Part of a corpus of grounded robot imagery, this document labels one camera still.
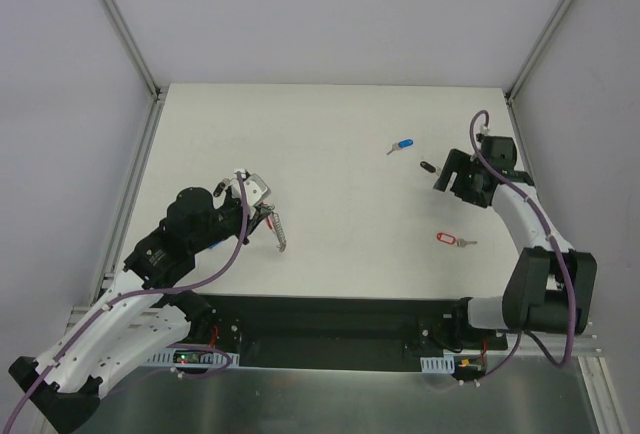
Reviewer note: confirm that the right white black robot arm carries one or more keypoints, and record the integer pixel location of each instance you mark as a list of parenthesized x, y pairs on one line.
[(551, 286)]

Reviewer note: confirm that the left aluminium frame post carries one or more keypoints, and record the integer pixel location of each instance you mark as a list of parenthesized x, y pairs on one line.
[(131, 47)]

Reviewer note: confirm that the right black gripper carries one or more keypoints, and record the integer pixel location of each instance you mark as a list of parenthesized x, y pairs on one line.
[(455, 174)]

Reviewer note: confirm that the white cable duct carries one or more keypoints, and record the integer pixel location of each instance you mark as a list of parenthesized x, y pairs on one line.
[(438, 365), (191, 358)]

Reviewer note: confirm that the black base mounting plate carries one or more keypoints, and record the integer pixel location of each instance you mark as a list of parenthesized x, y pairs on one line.
[(387, 335)]

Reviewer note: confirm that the right white cable duct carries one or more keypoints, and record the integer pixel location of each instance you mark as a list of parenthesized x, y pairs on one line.
[(438, 365)]

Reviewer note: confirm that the black tag key near organizer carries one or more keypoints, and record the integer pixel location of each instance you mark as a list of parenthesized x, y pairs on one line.
[(224, 188)]

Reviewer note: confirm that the red tag key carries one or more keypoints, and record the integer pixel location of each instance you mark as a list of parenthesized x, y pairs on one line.
[(452, 240)]

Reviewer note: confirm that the black tag key right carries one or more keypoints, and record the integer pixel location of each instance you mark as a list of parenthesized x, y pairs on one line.
[(430, 168)]

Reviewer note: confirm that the aluminium frame post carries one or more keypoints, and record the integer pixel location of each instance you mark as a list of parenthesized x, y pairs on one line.
[(535, 54), (131, 47)]

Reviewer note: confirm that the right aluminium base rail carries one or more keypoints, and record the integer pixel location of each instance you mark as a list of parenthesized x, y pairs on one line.
[(587, 344)]

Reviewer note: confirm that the right aluminium frame post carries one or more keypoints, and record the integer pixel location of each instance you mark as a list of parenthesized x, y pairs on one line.
[(535, 54)]

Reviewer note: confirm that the left white cable duct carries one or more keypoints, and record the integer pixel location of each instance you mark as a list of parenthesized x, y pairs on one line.
[(191, 358)]

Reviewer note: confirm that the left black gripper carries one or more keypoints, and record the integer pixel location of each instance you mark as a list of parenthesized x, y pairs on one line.
[(251, 221)]

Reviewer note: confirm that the red handled keyring organizer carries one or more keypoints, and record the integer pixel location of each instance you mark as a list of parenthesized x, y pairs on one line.
[(274, 224)]

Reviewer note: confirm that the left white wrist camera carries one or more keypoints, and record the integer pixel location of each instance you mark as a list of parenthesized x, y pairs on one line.
[(256, 189)]

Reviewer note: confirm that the blue tag key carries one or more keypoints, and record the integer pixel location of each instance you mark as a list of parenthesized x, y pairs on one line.
[(400, 145)]

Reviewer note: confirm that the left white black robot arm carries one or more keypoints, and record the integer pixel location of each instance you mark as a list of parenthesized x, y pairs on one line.
[(68, 389)]

